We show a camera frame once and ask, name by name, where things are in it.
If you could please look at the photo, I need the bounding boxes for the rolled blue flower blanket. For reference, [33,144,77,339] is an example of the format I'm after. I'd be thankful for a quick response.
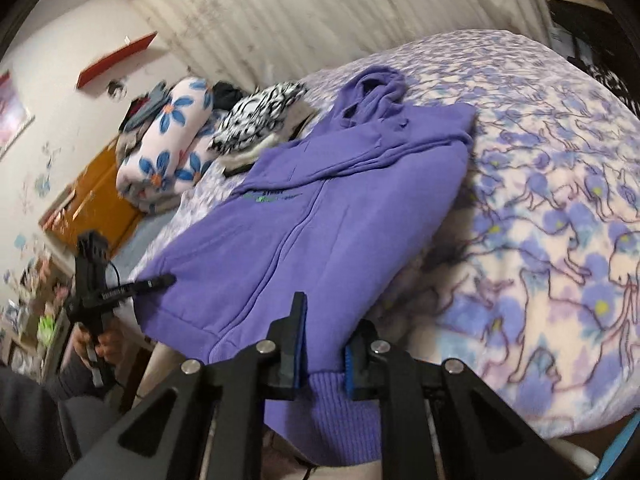
[116,76,221,213]

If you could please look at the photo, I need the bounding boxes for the blue stool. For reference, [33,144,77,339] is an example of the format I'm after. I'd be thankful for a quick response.
[585,410,640,480]

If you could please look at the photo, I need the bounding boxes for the purple zip hoodie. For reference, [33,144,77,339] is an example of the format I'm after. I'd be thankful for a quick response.
[131,65,478,468]

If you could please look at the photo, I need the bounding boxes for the blue denim garment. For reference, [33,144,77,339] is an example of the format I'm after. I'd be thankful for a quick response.
[122,82,173,133]

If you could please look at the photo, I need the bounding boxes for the red wall shelf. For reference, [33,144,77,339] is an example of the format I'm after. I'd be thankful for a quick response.
[76,31,158,90]

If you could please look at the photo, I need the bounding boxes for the cluttered side table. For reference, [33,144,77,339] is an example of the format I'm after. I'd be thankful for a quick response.
[0,255,76,381]

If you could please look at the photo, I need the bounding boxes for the black white printed garment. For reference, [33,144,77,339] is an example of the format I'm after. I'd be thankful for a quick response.
[207,81,308,156]

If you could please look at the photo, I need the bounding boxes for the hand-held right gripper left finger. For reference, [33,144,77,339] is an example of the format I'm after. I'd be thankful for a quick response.
[62,291,308,480]

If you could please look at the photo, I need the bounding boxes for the person's left hand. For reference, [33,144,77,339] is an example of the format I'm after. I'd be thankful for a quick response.
[70,316,125,370]

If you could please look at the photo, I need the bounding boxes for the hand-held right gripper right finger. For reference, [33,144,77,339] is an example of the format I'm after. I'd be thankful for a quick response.
[342,317,583,480]

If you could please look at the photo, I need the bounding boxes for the purple cat print blanket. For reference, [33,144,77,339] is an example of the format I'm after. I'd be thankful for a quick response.
[165,27,640,441]

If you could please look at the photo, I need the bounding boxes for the black white patterned cloth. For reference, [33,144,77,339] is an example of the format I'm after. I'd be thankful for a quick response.
[585,57,640,116]

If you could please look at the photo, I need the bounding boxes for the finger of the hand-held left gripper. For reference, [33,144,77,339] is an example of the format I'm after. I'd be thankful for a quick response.
[131,273,177,295]

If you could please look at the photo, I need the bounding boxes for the grey bed sheet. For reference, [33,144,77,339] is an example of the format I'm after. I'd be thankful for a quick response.
[112,205,186,281]

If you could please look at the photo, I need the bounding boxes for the white patterned curtain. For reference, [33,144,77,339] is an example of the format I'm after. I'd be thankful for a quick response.
[112,0,556,91]

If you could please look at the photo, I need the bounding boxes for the blue flower wall stickers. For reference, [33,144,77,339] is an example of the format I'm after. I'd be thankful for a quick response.
[20,142,63,211]

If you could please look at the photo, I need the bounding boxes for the orange wooden headboard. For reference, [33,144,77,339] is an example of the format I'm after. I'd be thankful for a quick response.
[40,140,146,261]

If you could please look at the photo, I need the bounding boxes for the beige folded garment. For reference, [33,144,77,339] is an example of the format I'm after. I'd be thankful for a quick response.
[220,102,321,178]

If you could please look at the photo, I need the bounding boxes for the person's left forearm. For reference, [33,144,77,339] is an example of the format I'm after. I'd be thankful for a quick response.
[0,352,123,480]

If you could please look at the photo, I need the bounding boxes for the pink wall poster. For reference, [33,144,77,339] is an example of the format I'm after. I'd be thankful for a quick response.
[0,70,36,161]

